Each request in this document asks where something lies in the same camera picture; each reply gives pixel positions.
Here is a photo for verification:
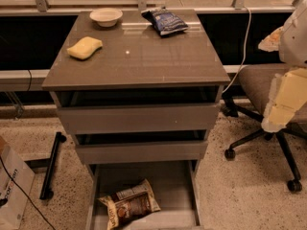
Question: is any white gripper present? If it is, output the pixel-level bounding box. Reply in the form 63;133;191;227
258;0;307;133

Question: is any brown chip bag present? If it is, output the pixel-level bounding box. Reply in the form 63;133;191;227
98;179;160;230

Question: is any top grey drawer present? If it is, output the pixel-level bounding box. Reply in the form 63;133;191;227
58;103;220;134

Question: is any grey drawer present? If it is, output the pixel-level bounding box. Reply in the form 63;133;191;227
58;103;220;134
85;161;203;230
76;141;208;164

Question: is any blue chip bag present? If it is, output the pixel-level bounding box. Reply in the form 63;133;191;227
141;8;188;36

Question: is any grey drawer cabinet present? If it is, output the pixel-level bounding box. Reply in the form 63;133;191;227
41;9;231;177

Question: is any bottom grey drawer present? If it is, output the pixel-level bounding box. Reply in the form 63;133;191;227
85;161;203;230

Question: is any middle grey drawer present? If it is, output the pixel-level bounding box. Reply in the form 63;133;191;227
76;141;208;164

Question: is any grey office chair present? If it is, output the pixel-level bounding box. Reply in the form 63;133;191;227
223;63;307;193

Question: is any white bowl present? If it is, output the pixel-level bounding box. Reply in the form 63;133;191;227
89;8;123;28

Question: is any yellow sponge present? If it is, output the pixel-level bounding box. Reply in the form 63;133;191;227
67;36;103;60

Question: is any black bar on floor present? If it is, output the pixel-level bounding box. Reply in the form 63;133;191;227
39;132;66;200

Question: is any white cardboard box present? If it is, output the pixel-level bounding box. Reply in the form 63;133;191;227
0;137;35;230

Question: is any white cable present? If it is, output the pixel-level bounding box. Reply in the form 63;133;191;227
222;6;253;95

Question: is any black cable on floor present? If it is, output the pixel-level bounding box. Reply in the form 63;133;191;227
0;156;58;230

